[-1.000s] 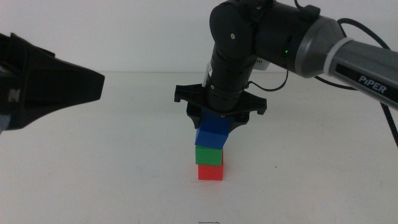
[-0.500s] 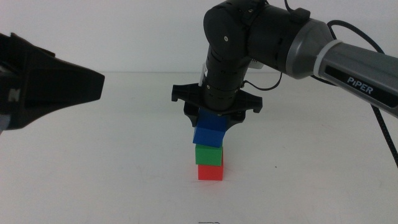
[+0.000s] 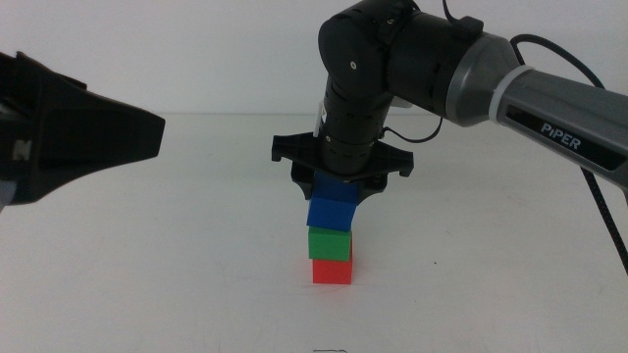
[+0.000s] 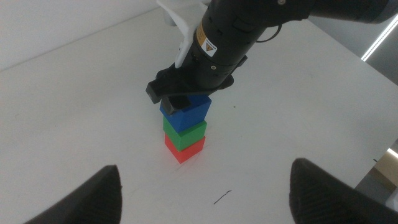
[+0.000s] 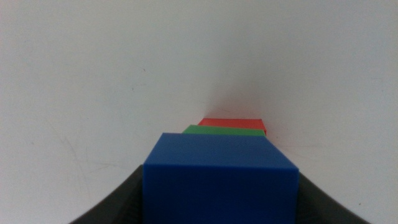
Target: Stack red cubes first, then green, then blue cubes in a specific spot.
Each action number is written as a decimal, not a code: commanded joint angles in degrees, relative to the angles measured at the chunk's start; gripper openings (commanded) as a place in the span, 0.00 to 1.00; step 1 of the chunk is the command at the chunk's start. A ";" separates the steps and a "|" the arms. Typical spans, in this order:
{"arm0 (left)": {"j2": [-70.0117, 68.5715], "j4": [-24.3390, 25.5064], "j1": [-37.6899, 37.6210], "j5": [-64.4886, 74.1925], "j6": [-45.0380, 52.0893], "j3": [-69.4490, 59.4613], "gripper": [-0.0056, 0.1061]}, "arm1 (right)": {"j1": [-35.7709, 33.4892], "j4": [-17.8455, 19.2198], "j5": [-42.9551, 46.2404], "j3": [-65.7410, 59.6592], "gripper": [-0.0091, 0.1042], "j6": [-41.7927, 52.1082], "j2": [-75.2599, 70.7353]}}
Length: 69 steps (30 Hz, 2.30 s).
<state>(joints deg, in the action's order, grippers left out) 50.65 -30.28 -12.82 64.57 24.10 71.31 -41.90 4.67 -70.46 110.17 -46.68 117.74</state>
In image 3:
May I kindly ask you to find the white right arm cable tie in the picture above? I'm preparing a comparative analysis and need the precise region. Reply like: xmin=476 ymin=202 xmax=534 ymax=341
xmin=488 ymin=65 xmax=535 ymax=125

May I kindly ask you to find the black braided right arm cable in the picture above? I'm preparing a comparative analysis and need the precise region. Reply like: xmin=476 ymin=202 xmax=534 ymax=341
xmin=381 ymin=32 xmax=628 ymax=277

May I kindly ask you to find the red cube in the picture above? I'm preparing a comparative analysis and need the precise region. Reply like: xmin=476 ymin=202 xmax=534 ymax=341
xmin=312 ymin=249 xmax=354 ymax=286

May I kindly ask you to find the green cube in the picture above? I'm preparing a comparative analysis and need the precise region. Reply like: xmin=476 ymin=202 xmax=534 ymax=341
xmin=307 ymin=226 xmax=353 ymax=262

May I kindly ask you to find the blue cube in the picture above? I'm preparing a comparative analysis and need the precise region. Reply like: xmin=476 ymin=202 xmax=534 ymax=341
xmin=306 ymin=170 xmax=360 ymax=233

